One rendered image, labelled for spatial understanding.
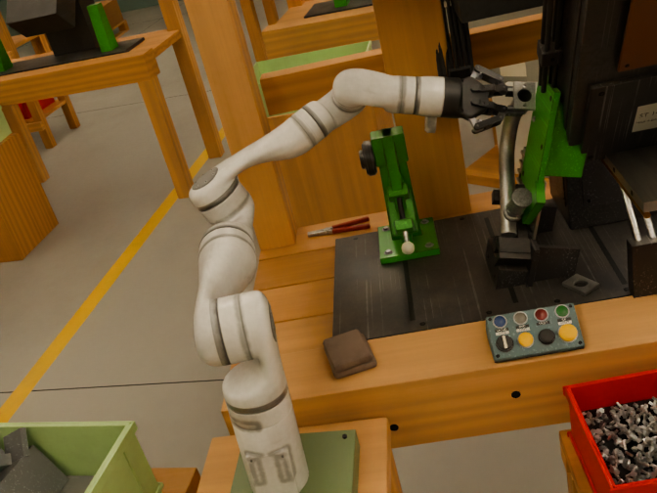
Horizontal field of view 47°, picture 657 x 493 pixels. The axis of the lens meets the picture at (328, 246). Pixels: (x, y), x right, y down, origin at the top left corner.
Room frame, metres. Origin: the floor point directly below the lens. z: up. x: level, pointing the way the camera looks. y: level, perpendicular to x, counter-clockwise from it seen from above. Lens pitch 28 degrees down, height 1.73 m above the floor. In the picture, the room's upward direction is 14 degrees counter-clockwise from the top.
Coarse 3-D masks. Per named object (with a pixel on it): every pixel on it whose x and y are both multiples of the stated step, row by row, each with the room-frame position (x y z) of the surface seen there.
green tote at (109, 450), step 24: (0, 432) 1.10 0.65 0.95; (48, 432) 1.06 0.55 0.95; (72, 432) 1.05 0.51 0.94; (96, 432) 1.03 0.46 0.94; (120, 432) 1.01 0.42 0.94; (48, 456) 1.07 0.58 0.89; (72, 456) 1.05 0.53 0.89; (96, 456) 1.04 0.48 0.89; (120, 456) 0.96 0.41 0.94; (144, 456) 1.01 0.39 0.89; (96, 480) 0.89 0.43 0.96; (120, 480) 0.94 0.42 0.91; (144, 480) 0.98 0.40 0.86
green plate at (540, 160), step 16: (544, 96) 1.25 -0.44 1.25; (544, 112) 1.23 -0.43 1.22; (560, 112) 1.20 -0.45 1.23; (544, 128) 1.21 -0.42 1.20; (560, 128) 1.20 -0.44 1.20; (528, 144) 1.30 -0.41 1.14; (544, 144) 1.20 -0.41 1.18; (560, 144) 1.20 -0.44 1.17; (528, 160) 1.28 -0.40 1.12; (544, 160) 1.20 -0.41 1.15; (560, 160) 1.20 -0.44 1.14; (576, 160) 1.20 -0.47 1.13; (528, 176) 1.26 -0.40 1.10; (544, 176) 1.20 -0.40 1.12; (560, 176) 1.20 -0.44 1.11; (576, 176) 1.20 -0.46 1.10
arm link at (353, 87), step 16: (336, 80) 1.34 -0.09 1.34; (352, 80) 1.33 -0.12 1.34; (368, 80) 1.34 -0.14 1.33; (384, 80) 1.34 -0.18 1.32; (400, 80) 1.34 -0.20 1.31; (336, 96) 1.34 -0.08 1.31; (352, 96) 1.32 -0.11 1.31; (368, 96) 1.32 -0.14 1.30; (384, 96) 1.33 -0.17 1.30; (400, 96) 1.33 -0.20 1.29; (400, 112) 1.34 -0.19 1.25
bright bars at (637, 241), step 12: (624, 192) 1.16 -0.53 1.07; (636, 228) 1.11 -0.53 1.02; (648, 228) 1.10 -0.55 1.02; (636, 240) 1.09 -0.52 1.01; (648, 240) 1.08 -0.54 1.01; (636, 252) 1.08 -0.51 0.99; (648, 252) 1.07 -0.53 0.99; (636, 264) 1.08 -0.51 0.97; (648, 264) 1.07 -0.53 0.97; (636, 276) 1.08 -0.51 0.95; (648, 276) 1.07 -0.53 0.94; (636, 288) 1.08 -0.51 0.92; (648, 288) 1.07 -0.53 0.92
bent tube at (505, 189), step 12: (516, 84) 1.32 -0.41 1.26; (528, 84) 1.32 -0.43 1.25; (516, 96) 1.31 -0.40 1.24; (528, 96) 1.32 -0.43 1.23; (516, 108) 1.29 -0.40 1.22; (528, 108) 1.29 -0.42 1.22; (504, 120) 1.37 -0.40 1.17; (516, 120) 1.36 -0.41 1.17; (504, 132) 1.37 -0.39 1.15; (516, 132) 1.37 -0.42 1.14; (504, 144) 1.37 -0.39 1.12; (504, 156) 1.36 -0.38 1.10; (504, 168) 1.34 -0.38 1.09; (504, 180) 1.32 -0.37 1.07; (504, 192) 1.31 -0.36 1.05; (504, 204) 1.29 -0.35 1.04; (504, 228) 1.25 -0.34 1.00
